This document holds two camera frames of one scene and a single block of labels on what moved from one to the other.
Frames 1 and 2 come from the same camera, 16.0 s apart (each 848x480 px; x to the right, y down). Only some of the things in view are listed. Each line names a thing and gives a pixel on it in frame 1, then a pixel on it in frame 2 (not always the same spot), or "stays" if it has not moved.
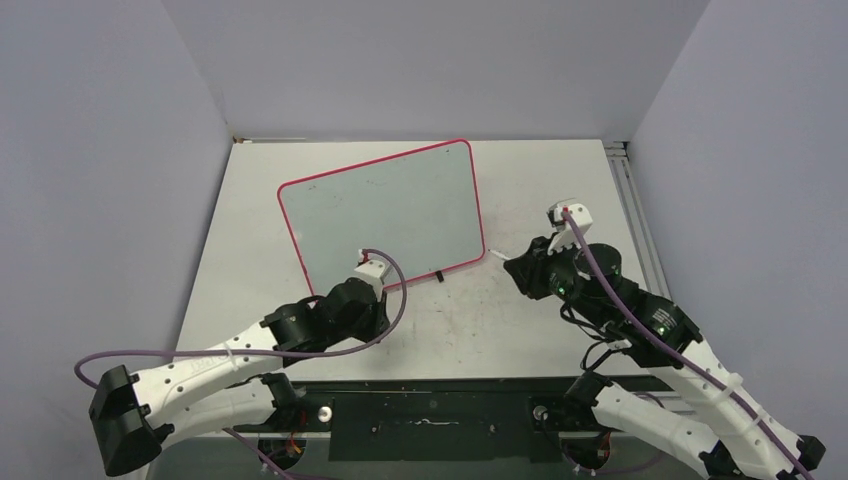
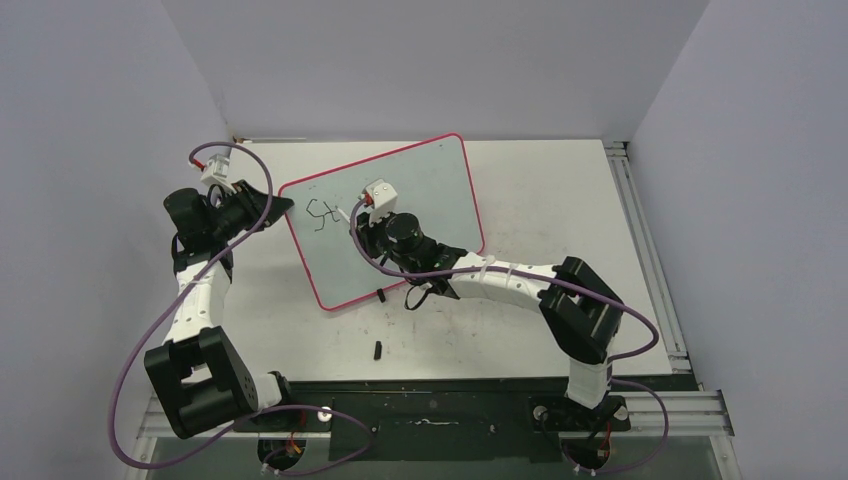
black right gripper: [528, 267] -> [366, 234]
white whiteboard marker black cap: [499, 254] -> [343, 214]
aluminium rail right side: [618, 159] stays
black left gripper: [379, 322] -> [251, 201]
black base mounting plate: [432, 420] stays
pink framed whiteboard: [419, 205] stays
